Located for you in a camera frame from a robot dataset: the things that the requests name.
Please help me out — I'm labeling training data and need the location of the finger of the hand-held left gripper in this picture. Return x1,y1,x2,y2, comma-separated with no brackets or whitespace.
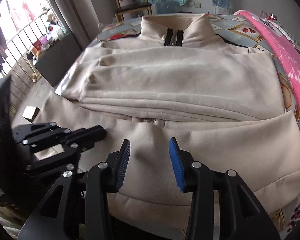
27,141,93,177
12,122,107,146

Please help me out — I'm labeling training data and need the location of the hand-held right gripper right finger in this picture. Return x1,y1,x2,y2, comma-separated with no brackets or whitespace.
168,137,281,240

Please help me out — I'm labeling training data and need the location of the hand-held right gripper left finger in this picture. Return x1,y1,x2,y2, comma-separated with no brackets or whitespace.
17,139,132,240

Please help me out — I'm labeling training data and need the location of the beige zip jacket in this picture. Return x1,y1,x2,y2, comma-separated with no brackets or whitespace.
31,14,300,233

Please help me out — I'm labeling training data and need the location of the small cardboard box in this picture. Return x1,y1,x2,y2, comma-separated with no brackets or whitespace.
23,106,40,121

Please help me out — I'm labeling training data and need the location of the dark grey cabinet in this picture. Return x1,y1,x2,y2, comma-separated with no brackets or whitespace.
34,32,83,87

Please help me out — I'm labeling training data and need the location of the metal window railing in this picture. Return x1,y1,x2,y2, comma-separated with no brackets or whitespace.
5,9,56,98

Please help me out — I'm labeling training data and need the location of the white plastic bag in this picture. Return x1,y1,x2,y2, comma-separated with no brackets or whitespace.
46,24,66,41

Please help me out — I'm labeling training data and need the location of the grey curtain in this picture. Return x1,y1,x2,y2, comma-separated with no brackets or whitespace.
46,0,91,48

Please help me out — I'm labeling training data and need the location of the wooden chair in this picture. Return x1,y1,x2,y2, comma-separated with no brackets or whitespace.
111,0,153,22

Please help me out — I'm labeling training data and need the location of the hanging pink garment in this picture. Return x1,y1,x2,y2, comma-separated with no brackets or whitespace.
10,0,36,28

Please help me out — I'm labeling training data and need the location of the empty blue water jug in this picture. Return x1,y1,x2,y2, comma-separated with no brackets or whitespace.
156,0,178,16

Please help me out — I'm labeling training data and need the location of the pink floral blanket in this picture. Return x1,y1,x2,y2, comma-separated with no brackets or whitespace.
233,10,300,236

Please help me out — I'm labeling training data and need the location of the white water dispenser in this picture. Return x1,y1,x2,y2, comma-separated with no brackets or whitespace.
214,6,232,16

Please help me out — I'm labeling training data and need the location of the silver sequined cushion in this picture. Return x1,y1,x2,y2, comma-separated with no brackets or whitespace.
263,17,300,56

